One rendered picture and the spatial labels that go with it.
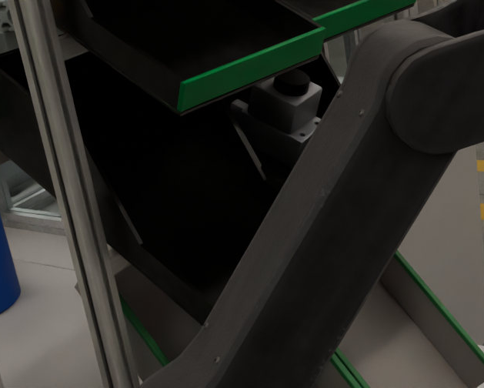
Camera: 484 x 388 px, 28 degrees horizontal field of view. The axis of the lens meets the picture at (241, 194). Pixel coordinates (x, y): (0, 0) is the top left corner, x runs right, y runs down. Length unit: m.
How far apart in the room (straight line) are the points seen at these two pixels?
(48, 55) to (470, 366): 0.48
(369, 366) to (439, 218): 1.39
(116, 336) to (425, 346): 0.33
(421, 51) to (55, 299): 1.28
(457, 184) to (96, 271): 1.70
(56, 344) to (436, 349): 0.66
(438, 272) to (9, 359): 1.16
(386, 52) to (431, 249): 1.91
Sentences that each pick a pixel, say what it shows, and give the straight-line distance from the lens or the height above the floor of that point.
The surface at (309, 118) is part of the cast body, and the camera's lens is 0.83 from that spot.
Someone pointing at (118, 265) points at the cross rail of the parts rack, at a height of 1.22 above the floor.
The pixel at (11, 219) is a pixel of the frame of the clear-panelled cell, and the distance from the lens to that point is 1.89.
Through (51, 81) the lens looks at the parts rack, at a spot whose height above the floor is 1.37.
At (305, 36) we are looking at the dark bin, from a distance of 0.65.
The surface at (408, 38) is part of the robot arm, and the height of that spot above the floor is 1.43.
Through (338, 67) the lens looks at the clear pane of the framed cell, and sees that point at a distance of 2.03.
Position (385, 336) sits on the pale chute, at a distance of 0.90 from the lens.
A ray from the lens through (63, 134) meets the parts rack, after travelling 0.65.
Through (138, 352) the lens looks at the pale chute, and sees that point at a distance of 0.75.
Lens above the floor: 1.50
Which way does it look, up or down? 21 degrees down
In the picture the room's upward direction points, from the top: 10 degrees counter-clockwise
